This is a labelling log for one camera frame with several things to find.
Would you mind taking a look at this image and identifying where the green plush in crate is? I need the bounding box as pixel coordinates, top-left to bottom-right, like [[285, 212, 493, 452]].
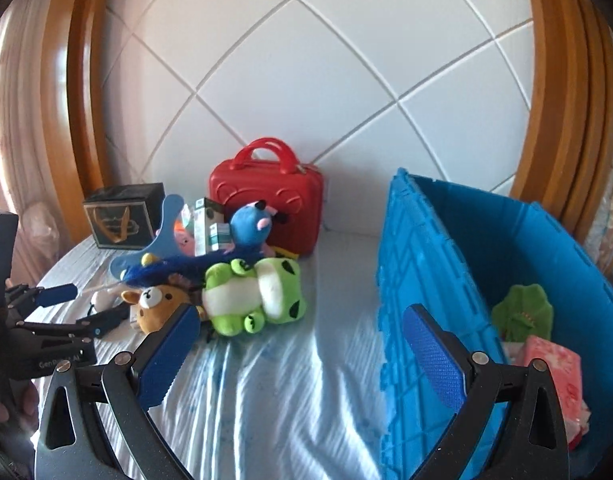
[[491, 284, 554, 342]]

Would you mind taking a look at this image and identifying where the black gift bag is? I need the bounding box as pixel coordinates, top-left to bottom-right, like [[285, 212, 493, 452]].
[[83, 182, 165, 250]]

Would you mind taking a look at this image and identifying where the tall white green box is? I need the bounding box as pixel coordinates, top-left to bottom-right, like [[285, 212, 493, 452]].
[[194, 197, 224, 257]]

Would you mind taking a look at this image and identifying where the orange pink plush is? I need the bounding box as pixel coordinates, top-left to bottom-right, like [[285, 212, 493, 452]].
[[173, 219, 195, 257]]

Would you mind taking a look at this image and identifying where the small teal white box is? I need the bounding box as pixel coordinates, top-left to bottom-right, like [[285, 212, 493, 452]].
[[208, 222, 233, 252]]

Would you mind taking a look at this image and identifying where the red toy suitcase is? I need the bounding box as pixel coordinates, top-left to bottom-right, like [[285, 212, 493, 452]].
[[209, 136, 325, 256]]

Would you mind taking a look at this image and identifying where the blue round plush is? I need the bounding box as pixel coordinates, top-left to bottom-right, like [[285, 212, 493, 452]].
[[229, 200, 288, 257]]

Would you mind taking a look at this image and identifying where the blue feather duster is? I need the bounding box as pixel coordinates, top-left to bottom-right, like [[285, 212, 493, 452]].
[[83, 248, 264, 294]]

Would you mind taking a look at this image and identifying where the brown bear plush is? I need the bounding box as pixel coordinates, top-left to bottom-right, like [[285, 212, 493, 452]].
[[121, 284, 208, 335]]

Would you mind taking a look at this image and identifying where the person's hand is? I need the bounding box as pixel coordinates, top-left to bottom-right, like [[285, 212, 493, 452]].
[[0, 380, 40, 437]]

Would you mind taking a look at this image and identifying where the green frog plush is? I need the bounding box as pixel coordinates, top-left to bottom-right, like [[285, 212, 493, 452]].
[[201, 258, 308, 337]]

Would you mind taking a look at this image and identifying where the striped white tablecloth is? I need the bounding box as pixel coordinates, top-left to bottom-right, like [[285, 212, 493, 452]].
[[33, 228, 393, 480]]

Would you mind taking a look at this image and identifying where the pink tissue pack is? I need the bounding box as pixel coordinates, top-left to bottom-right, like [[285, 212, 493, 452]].
[[516, 335, 591, 450]]

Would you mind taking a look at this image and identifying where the clear plastic bag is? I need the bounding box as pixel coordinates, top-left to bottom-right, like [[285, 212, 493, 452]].
[[21, 202, 60, 260]]

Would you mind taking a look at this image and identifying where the blue plastic crate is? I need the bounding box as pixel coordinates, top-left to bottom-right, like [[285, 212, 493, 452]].
[[376, 170, 613, 479]]

